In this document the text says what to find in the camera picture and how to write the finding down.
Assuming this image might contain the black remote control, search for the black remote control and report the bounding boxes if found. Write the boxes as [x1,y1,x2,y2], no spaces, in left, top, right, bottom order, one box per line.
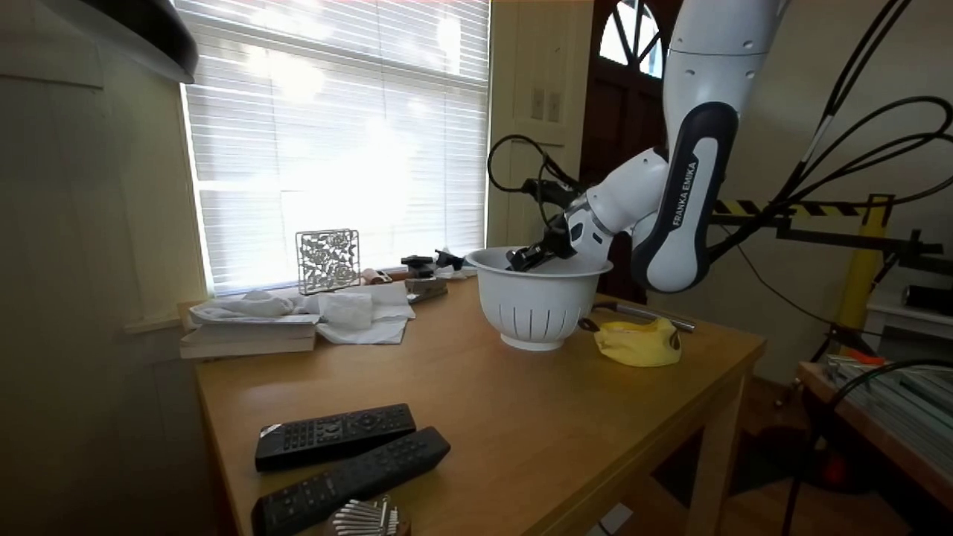
[253,404,416,473]
[249,424,450,536]

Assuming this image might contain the yellow bag of letter tiles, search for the yellow bag of letter tiles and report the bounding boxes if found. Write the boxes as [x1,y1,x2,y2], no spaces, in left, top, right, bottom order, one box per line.
[591,319,682,366]

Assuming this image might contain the white window blinds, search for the white window blinds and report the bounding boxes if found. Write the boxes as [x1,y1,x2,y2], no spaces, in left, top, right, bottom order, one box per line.
[175,0,492,292]

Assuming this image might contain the black spatula grey handle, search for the black spatula grey handle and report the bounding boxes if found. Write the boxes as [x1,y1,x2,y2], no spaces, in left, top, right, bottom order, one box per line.
[591,299,697,332]

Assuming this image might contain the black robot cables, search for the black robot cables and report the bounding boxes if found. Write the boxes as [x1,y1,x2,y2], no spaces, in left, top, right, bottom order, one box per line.
[712,0,953,261]

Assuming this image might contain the silver crinkled foil cup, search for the silver crinkled foil cup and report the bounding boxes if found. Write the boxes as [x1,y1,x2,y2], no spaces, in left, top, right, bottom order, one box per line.
[329,500,408,536]

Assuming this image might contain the black remote control upper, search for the black remote control upper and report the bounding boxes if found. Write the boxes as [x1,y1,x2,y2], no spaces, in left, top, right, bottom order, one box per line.
[253,404,416,473]

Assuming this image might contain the white cloth pile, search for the white cloth pile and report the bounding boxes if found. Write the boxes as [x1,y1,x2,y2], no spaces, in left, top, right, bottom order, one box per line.
[316,281,414,344]

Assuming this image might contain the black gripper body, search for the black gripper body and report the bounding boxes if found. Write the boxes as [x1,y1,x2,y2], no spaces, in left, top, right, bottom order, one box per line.
[505,219,581,271]

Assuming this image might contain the black remote control lower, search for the black remote control lower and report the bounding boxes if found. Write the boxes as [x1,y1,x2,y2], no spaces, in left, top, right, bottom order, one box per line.
[249,424,450,536]

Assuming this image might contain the white metal floral napkin holder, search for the white metal floral napkin holder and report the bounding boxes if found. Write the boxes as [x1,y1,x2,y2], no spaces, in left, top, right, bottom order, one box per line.
[294,228,359,293]

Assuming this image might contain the stack of books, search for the stack of books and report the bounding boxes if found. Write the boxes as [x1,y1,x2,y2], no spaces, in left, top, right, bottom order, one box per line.
[179,298,316,359]

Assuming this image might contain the white colander bowl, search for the white colander bowl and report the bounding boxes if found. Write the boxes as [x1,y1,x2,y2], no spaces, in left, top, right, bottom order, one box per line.
[466,247,609,351]

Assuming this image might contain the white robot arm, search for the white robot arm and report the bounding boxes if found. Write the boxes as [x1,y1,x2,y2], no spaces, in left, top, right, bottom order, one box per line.
[505,0,787,293]

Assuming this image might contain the yellow black striped barrier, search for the yellow black striped barrier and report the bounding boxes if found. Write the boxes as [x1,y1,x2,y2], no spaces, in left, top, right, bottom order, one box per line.
[737,192,895,331]

